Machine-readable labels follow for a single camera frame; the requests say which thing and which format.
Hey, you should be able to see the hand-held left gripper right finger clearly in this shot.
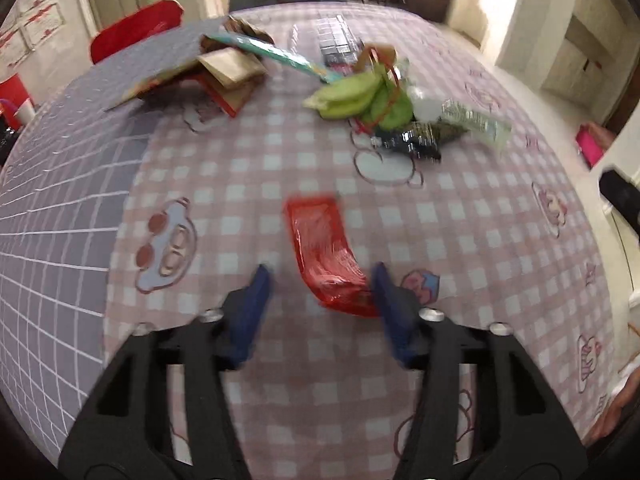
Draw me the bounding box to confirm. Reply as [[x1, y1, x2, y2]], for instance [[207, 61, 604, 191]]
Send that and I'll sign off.
[[370, 261, 588, 480]]

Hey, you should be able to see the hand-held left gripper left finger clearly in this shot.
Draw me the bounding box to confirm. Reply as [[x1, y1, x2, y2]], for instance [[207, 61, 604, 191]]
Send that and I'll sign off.
[[57, 262, 275, 480]]

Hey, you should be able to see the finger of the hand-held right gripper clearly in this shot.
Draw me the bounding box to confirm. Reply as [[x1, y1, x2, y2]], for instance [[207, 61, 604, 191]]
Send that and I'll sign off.
[[599, 170, 640, 241]]

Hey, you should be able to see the red glossy snack wrapper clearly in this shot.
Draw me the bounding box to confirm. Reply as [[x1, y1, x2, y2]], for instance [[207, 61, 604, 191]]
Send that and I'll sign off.
[[283, 194, 382, 318]]

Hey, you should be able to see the black snack packet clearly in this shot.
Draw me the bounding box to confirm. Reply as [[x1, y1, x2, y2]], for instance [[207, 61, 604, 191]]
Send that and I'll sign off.
[[372, 121, 471, 163]]

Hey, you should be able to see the red bordered packet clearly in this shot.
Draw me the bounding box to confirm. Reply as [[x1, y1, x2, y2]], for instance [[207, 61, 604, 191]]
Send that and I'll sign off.
[[192, 72, 261, 118]]

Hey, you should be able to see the long teal cartoon wrapper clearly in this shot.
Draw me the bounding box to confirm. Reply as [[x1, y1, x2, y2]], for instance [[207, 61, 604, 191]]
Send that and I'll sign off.
[[202, 32, 351, 83]]

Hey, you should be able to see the pink checked tablecloth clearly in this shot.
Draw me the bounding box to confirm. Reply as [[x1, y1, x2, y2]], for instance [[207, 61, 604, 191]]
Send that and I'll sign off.
[[102, 2, 626, 480]]

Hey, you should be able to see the cream built-in cabinet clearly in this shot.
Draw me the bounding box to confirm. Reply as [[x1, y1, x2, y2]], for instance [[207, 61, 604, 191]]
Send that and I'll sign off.
[[542, 0, 626, 111]]

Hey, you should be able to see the clear plastic wrapper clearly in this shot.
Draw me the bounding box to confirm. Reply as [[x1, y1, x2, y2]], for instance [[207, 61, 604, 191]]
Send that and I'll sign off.
[[440, 99, 513, 150]]

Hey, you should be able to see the white plastic piece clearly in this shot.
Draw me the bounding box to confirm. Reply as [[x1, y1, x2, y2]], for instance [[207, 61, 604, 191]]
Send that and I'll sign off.
[[410, 87, 443, 121]]

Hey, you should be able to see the green banana bunch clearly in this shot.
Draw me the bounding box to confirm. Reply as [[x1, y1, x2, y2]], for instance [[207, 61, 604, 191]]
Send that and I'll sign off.
[[302, 62, 416, 133]]

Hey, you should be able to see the grey grid mat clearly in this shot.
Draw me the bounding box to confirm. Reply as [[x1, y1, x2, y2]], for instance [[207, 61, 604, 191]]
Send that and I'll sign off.
[[0, 22, 236, 461]]

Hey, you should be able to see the brown cardboard box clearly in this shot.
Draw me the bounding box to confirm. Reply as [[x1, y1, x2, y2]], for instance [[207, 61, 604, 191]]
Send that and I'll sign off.
[[197, 47, 268, 88]]

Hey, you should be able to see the black packaging tray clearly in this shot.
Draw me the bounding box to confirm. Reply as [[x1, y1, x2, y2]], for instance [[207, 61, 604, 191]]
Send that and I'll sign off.
[[315, 16, 366, 66]]

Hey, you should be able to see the brown crumpled paper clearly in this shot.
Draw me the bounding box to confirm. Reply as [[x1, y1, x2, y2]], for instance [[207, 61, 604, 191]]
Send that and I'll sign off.
[[225, 15, 275, 43]]

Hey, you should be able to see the red chair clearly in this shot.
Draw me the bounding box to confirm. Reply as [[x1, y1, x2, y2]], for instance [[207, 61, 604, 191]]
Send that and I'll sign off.
[[90, 0, 185, 65]]

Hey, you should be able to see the red white container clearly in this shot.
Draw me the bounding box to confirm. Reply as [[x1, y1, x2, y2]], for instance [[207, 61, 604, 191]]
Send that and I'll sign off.
[[0, 72, 36, 131]]

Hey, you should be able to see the wall of certificates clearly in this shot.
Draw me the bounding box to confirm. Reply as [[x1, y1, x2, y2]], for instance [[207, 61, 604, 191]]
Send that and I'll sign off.
[[0, 0, 66, 68]]

